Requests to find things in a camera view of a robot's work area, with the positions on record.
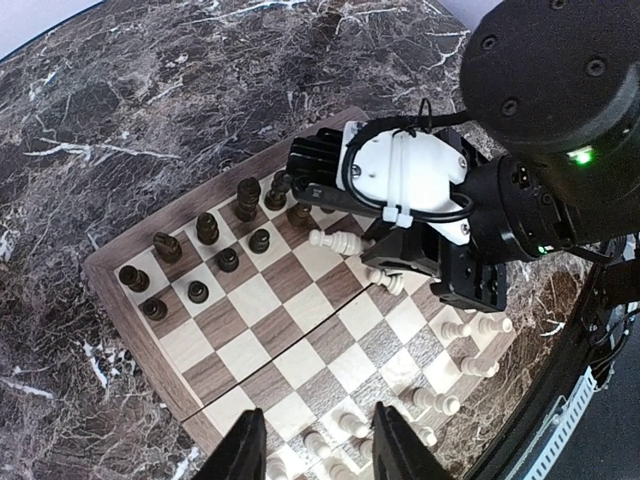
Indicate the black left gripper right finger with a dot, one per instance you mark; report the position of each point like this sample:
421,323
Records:
398,453

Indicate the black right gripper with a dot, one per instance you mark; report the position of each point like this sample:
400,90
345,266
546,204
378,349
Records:
464,281

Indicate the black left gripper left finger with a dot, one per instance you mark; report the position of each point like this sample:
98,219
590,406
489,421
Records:
241,455

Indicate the white pawn column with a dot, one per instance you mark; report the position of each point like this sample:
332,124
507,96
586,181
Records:
353,425
317,445
441,403

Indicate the white bishop piece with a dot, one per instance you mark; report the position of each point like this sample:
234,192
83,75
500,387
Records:
341,242

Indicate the white pawn alone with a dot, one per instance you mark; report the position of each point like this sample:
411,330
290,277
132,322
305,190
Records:
450,331

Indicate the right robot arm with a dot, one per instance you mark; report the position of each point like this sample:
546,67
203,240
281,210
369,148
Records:
556,83

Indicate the wooden chess board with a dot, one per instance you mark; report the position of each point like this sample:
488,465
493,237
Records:
225,316

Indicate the white slotted cable duct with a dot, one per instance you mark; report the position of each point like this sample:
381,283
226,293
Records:
556,430

